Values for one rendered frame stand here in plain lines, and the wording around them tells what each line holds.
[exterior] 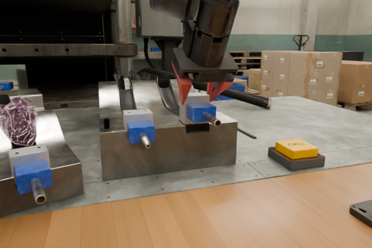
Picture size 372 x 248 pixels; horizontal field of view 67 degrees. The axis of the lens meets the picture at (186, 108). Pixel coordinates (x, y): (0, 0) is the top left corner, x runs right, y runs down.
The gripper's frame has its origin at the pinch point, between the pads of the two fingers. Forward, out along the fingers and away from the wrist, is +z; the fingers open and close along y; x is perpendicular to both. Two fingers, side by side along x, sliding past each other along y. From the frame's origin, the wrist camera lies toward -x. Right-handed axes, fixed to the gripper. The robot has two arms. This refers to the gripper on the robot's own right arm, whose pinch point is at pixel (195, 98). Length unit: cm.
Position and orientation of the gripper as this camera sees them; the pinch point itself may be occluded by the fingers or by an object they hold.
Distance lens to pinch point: 54.0
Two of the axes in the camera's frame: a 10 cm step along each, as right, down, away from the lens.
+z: -1.7, 7.4, 6.6
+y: -9.5, 0.5, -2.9
